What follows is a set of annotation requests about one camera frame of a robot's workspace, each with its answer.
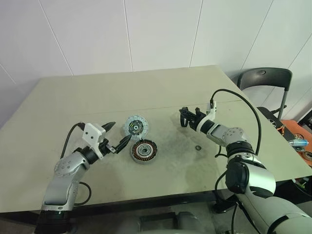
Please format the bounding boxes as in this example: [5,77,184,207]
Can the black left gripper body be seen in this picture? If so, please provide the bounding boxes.
[98,137,117,158]

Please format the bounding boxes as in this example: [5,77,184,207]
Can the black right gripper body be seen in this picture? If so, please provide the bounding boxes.
[189,106,205,131]

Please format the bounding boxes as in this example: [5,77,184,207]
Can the spoked rotor with copper windings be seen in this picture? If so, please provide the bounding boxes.
[128,138,159,164]

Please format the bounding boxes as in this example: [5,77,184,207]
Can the dark flat bar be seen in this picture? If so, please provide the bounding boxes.
[139,212,176,223]

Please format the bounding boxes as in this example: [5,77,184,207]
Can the black folding chair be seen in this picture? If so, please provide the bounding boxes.
[237,68,293,127]

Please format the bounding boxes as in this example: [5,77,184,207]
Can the grey rounded shape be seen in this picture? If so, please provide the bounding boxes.
[175,211,203,229]

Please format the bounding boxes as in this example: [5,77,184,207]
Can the clear bottle with blue cap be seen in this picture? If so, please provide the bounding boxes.
[289,138,310,147]

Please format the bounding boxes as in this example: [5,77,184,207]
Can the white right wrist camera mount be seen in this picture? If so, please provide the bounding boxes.
[197,101,218,131]

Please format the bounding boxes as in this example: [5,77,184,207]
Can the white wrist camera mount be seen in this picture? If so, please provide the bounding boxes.
[197,101,218,131]
[82,123,107,159]

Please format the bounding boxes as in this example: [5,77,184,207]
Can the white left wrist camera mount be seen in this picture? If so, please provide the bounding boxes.
[82,123,107,159]

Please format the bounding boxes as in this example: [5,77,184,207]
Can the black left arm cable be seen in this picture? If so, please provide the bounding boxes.
[60,121,93,207]

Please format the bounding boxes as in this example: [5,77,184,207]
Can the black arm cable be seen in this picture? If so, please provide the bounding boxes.
[60,121,93,207]
[209,89,263,159]

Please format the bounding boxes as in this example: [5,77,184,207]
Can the black table frame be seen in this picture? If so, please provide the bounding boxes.
[0,187,236,215]

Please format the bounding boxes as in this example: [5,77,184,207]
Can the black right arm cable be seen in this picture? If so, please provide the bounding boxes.
[209,89,263,159]

